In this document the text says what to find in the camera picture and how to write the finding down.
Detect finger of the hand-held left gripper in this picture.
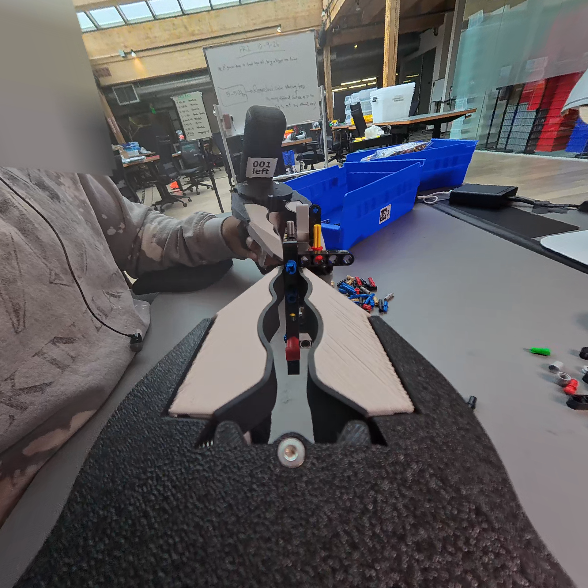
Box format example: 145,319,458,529
243,203,284,273

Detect person's left hand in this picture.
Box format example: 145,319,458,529
223,215,261,265

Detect small whiteboard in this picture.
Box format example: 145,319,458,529
171,91,213,142

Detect wooden work table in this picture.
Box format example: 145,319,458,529
322,108,478,153

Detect person's left forearm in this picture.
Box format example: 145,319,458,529
99,184,236,276

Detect pile of small lego pins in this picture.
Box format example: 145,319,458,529
337,275,395,314

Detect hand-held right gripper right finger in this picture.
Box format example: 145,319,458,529
299,270,416,417

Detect white storage boxes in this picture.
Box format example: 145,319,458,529
345,83,416,122

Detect person's grey patterned hoodie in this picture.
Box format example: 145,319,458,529
0,166,152,526

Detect black power adapter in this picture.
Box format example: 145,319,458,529
449,184,519,207

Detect clear bag of lego parts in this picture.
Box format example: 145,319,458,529
360,141,435,162

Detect black adapter cable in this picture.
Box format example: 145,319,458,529
507,195,588,213

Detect large whiteboard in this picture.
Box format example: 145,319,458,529
203,30,323,138

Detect multicoloured lego assembly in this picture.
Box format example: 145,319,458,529
281,204,355,375

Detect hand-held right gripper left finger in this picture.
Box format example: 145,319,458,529
168,268,283,419

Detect grey desk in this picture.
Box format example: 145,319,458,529
0,198,588,588

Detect scatter of mixed lego pieces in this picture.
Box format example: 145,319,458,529
526,345,588,412

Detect white book stand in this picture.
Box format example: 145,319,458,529
541,230,588,268

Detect wooden pillar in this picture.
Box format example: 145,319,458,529
383,0,401,88

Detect black hoodie drawstring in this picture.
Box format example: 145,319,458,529
0,177,145,353

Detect rack of red and blue bins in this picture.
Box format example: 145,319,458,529
496,73,588,154

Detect blue plastic bin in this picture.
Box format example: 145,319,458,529
347,139,478,203
285,161,422,251

